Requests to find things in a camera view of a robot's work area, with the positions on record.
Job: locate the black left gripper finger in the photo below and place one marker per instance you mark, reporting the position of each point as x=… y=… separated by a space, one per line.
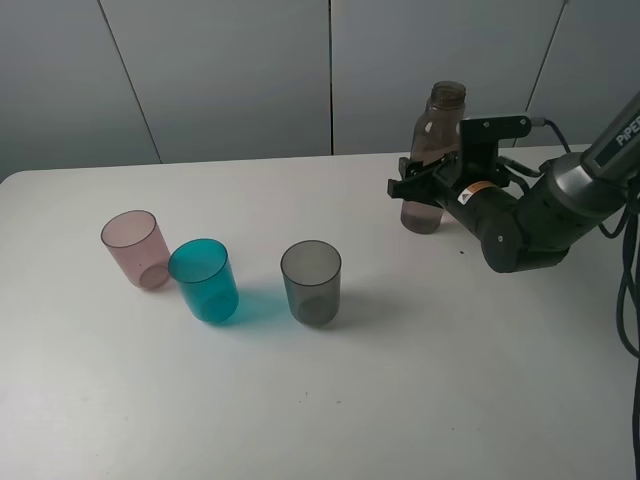
x=411 y=189

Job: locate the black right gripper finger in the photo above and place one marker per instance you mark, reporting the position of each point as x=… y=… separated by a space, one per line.
x=409 y=168

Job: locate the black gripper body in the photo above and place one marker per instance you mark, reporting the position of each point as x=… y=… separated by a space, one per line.
x=471 y=190

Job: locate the brown translucent water bottle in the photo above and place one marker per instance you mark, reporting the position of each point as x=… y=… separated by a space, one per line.
x=435 y=134

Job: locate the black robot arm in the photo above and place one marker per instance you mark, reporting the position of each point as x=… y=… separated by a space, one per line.
x=526 y=219

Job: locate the grey translucent plastic cup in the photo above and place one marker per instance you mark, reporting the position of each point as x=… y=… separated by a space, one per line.
x=311 y=272

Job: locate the teal translucent plastic cup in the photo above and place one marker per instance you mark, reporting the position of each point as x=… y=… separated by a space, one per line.
x=202 y=270

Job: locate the pink translucent plastic cup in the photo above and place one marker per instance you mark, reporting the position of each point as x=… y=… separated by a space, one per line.
x=136 y=243

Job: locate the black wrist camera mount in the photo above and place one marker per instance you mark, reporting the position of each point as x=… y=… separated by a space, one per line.
x=480 y=138

